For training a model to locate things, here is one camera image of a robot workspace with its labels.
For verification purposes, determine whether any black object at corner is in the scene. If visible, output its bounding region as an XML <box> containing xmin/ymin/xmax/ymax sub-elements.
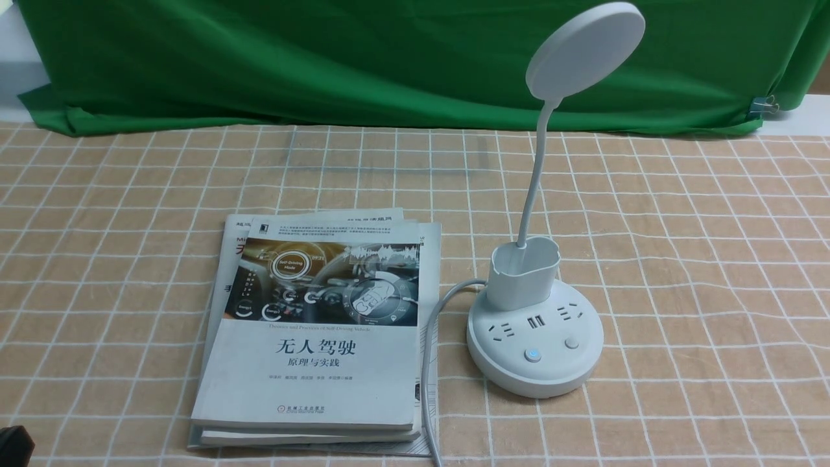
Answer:
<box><xmin>0</xmin><ymin>425</ymin><xmax>35</xmax><ymax>467</ymax></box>

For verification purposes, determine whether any white self-driving book on top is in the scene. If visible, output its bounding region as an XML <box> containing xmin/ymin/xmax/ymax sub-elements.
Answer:
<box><xmin>191</xmin><ymin>215</ymin><xmax>423</xmax><ymax>433</ymax></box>

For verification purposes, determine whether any green backdrop cloth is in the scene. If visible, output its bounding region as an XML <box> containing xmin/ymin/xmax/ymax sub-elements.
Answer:
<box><xmin>18</xmin><ymin>1</ymin><xmax>828</xmax><ymax>137</ymax></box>

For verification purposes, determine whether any metal binder clip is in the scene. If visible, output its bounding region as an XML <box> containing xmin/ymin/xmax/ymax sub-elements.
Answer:
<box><xmin>747</xmin><ymin>95</ymin><xmax>780</xmax><ymax>119</ymax></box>

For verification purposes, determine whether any white lamp power cord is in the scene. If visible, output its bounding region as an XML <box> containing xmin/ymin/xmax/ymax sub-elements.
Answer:
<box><xmin>420</xmin><ymin>278</ymin><xmax>488</xmax><ymax>467</ymax></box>

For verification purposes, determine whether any orange checked tablecloth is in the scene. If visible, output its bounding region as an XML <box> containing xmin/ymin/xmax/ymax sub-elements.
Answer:
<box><xmin>1</xmin><ymin>124</ymin><xmax>829</xmax><ymax>466</ymax></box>

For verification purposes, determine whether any bottom white book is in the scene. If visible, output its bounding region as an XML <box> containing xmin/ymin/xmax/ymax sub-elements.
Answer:
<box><xmin>187</xmin><ymin>209</ymin><xmax>441</xmax><ymax>457</ymax></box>

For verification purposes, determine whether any white desk lamp with base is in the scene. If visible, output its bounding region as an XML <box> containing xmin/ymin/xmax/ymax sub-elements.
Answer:
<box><xmin>466</xmin><ymin>2</ymin><xmax>645</xmax><ymax>399</ymax></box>

